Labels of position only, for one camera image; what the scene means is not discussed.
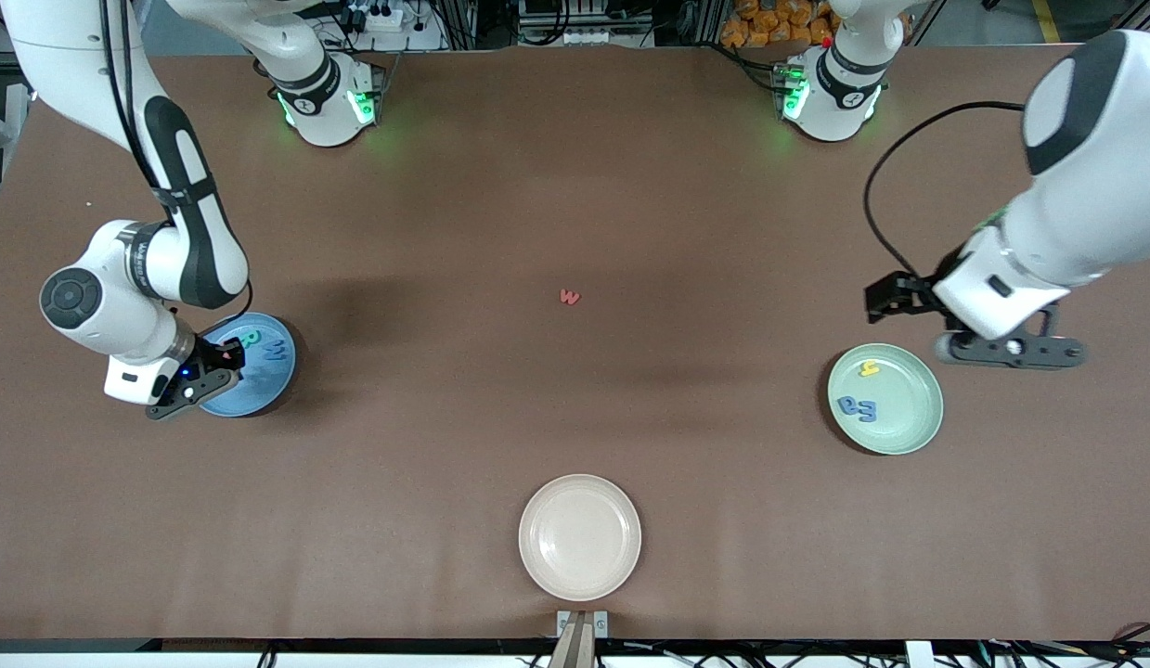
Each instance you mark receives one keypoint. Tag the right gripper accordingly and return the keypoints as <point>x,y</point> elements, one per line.
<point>209,357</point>

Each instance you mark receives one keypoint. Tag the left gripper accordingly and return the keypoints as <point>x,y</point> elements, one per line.
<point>911,292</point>

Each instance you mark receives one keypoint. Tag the teal foam letter R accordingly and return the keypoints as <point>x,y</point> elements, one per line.
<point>248,339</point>

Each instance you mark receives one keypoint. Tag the blue foam letter M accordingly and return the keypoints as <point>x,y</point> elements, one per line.
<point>276,351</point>

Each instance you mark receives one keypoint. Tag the yellow foam lowercase h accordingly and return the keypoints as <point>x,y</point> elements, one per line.
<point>870,367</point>

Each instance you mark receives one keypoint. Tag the blue foam letter E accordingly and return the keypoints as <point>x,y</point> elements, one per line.
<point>867,410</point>

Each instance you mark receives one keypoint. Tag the blue foam letter a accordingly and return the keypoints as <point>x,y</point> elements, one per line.
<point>847,404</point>

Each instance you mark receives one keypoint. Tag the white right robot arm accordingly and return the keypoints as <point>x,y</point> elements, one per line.
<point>120,278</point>

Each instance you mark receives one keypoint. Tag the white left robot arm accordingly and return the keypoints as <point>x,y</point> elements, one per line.
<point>1094,186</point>

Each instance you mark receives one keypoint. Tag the blue plate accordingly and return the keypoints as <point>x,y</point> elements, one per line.
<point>264,385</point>

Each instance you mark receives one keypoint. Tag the green plate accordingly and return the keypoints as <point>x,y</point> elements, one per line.
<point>899,417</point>

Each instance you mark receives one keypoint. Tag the beige plate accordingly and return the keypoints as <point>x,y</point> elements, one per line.
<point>580,537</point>

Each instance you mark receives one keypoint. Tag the orange snack bags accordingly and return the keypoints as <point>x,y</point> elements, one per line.
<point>769,23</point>

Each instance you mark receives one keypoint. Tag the white plastic block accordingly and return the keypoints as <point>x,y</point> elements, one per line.
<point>918,655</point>

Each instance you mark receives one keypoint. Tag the white power strip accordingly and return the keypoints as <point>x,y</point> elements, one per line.
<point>380,17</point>

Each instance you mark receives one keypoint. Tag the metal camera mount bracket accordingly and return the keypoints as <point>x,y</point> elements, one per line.
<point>582,640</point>

